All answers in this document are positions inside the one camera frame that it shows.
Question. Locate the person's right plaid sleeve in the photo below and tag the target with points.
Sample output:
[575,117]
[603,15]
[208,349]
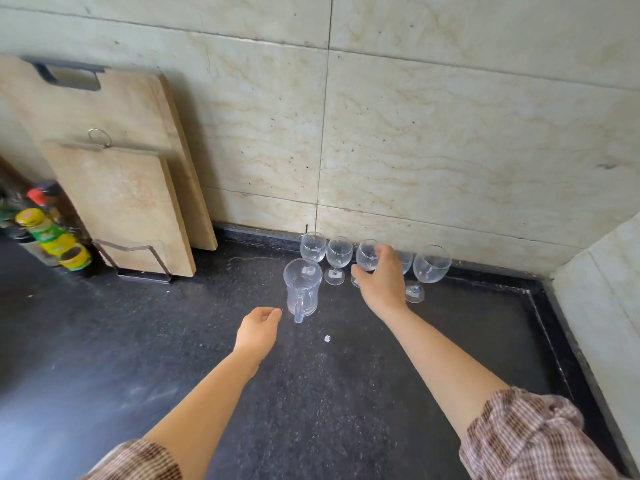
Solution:
[530,439]

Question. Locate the dark sauce bottle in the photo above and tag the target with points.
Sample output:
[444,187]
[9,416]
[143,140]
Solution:
[52,187]

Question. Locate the black stone countertop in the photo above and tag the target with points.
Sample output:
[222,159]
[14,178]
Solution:
[150,354]

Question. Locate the person's right hand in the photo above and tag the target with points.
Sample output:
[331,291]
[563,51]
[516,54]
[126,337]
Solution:
[382,287]

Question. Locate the metal cutting board rack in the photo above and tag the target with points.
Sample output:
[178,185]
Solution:
[150,278]

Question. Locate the tall clear wine glass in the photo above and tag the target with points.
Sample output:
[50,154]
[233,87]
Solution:
[432,267]

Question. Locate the person's plaid sleeve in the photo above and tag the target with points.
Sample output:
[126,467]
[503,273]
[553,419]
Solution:
[135,462]
[530,439]

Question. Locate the red cap bottle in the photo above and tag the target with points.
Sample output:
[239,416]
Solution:
[35,195]

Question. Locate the small wooden cutting board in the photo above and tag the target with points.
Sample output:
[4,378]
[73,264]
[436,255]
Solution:
[125,204]

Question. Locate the person's right forearm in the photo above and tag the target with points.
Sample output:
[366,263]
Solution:
[445,369]

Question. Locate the jar with black lid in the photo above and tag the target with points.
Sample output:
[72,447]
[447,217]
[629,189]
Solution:
[30,247]

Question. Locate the yellow cap seasoning bottle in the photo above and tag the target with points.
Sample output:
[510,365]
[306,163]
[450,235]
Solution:
[50,237]

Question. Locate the large wooden cutting board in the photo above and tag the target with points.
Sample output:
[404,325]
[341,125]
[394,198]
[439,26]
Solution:
[135,104]

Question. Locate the person's left plaid sleeve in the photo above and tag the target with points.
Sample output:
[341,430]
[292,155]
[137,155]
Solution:
[135,462]

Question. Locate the person's left forearm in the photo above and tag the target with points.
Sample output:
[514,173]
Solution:
[210,409]

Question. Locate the person's left hand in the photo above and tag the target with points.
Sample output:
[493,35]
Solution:
[257,329]

